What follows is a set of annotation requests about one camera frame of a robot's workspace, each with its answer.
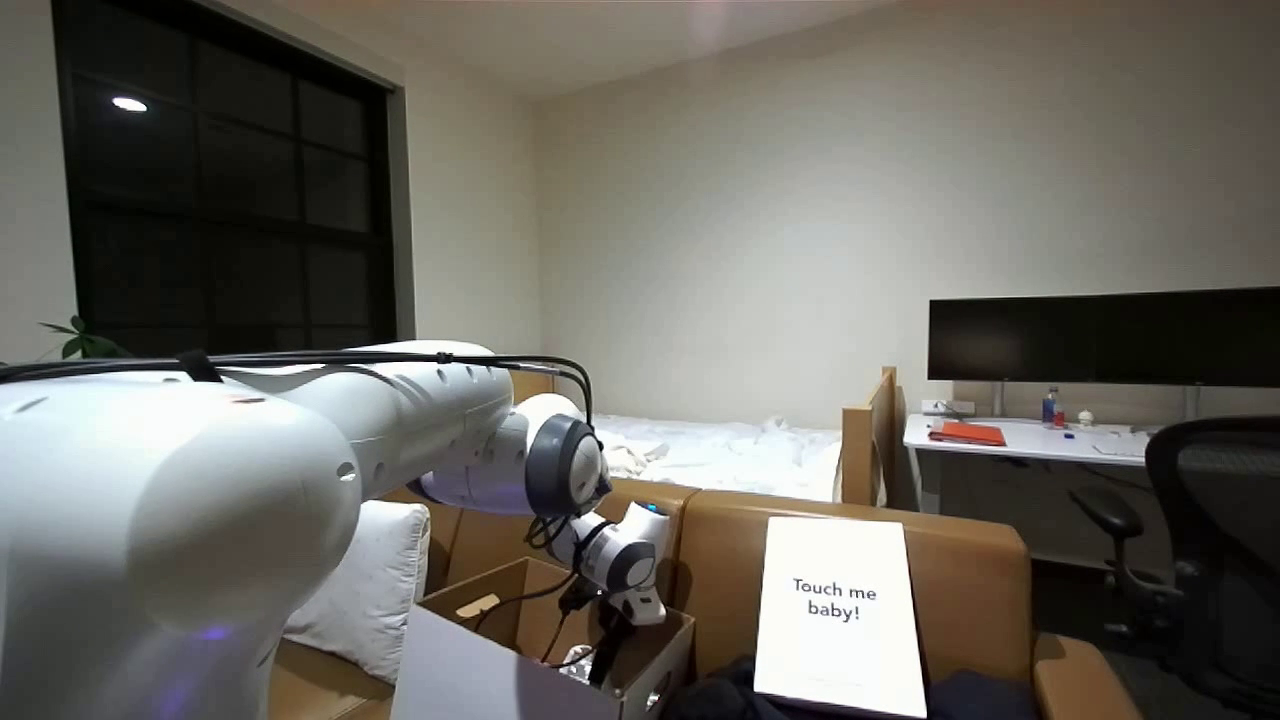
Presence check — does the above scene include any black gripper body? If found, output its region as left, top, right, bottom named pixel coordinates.
left=584, top=610, right=640, bottom=686

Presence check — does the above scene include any black monitor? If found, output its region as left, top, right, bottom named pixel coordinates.
left=925, top=283, right=1280, bottom=396

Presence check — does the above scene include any dark window with frame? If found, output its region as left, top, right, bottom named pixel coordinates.
left=49, top=0, right=417, bottom=364

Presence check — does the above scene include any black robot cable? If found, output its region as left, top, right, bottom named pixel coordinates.
left=0, top=344, right=599, bottom=420

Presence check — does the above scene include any white square pillow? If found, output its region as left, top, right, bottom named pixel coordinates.
left=278, top=495, right=441, bottom=686

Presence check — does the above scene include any white sign with text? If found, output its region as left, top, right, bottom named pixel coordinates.
left=748, top=512, right=932, bottom=720

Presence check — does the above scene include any white-sided cardboard box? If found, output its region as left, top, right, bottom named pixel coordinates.
left=389, top=551, right=701, bottom=720

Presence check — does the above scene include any white desk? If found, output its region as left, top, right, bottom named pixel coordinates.
left=899, top=406, right=1159, bottom=473

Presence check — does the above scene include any black garment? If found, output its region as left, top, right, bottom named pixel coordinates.
left=659, top=664, right=761, bottom=720

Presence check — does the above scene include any wooden partition panel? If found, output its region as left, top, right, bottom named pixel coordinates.
left=835, top=364, right=910, bottom=512

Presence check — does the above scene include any flat red object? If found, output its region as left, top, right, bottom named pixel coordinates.
left=925, top=420, right=1013, bottom=451

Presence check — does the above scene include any black mesh office chair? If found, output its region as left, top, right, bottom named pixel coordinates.
left=1064, top=410, right=1280, bottom=720

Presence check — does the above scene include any green potted plant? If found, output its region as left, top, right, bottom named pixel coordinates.
left=34, top=312, right=127, bottom=364

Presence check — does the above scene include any brown cardboard box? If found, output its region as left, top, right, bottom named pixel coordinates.
left=263, top=475, right=1145, bottom=720

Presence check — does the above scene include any tan upholstered headboard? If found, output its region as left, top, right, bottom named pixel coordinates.
left=509, top=367, right=559, bottom=406

